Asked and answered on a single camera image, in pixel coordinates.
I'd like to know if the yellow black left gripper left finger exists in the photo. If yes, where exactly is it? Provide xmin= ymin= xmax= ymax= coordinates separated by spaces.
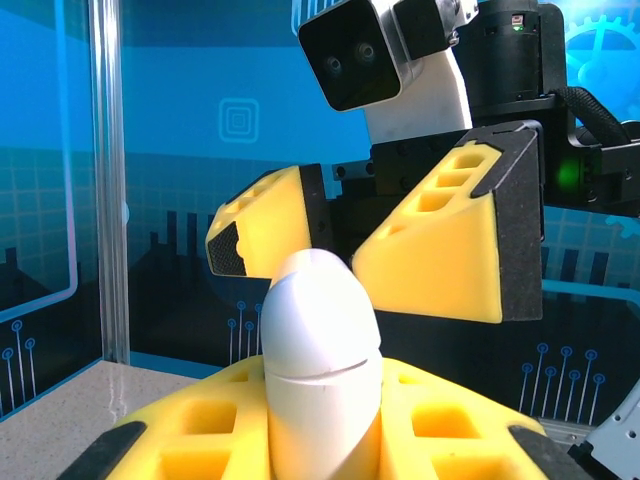
xmin=59 ymin=355 xmax=274 ymax=480

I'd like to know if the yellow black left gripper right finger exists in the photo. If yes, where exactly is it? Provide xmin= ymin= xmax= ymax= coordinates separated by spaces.
xmin=378 ymin=355 xmax=592 ymax=480

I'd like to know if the white earbud charging case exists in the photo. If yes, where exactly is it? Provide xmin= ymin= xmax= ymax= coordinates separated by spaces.
xmin=259 ymin=248 xmax=384 ymax=480

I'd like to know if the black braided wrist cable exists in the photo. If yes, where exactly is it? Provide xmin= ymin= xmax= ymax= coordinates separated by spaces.
xmin=549 ymin=85 xmax=634 ymax=151

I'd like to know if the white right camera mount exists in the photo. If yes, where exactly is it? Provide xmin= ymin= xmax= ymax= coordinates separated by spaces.
xmin=364 ymin=49 xmax=475 ymax=147

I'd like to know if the aluminium mounting rail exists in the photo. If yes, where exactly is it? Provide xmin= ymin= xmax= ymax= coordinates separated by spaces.
xmin=537 ymin=417 xmax=601 ymax=454

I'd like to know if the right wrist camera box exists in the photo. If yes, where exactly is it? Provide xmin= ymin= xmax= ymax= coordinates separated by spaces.
xmin=297 ymin=0 xmax=454 ymax=114

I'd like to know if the aluminium enclosure post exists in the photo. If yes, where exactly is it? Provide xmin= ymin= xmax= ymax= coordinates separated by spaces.
xmin=88 ymin=0 xmax=132 ymax=367

